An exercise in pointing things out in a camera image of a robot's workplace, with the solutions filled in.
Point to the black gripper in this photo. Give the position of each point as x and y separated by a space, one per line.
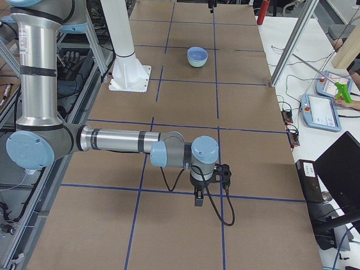
197 184

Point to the blue bowl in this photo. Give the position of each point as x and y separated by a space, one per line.
197 54

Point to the person's forearm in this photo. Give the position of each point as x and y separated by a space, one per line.
356 105

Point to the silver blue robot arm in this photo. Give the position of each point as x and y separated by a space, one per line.
41 137

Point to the green bowl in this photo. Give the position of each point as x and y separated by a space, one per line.
197 63

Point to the person's hand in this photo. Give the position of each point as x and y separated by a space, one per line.
342 102

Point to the black desktop box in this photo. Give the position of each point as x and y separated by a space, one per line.
309 181

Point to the orange black connector module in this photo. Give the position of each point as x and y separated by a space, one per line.
287 116

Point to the brown paper table cover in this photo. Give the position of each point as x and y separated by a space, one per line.
117 211

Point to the black monitor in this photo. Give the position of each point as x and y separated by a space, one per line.
338 169

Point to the near blue teach pendant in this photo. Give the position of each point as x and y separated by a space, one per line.
320 112

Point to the red cylinder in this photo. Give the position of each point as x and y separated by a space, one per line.
262 12

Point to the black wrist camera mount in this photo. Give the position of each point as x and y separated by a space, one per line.
222 175

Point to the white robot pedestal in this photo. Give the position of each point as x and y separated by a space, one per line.
128 73

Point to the aluminium frame post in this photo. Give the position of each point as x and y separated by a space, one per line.
295 35

